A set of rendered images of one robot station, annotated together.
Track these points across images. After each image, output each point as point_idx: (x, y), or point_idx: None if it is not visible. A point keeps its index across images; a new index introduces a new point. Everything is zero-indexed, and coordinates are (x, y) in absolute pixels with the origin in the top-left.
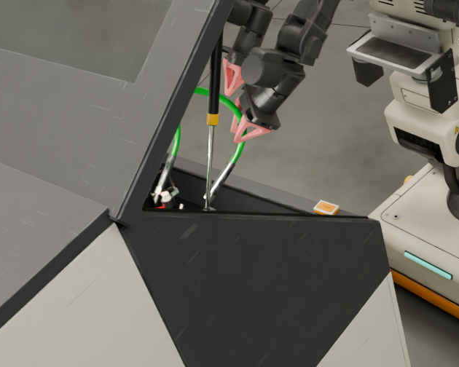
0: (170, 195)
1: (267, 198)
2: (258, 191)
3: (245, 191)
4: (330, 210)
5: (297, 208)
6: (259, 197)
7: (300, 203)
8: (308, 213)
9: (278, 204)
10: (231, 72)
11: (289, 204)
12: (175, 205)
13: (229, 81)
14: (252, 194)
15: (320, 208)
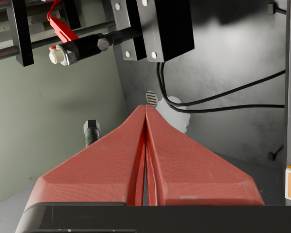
0: (65, 58)
1: (288, 68)
2: None
3: (287, 10)
4: None
5: (287, 135)
6: (285, 52)
7: None
8: (283, 155)
9: (284, 97)
10: (152, 165)
11: (288, 119)
12: (81, 59)
13: (147, 143)
14: (287, 31)
15: (289, 180)
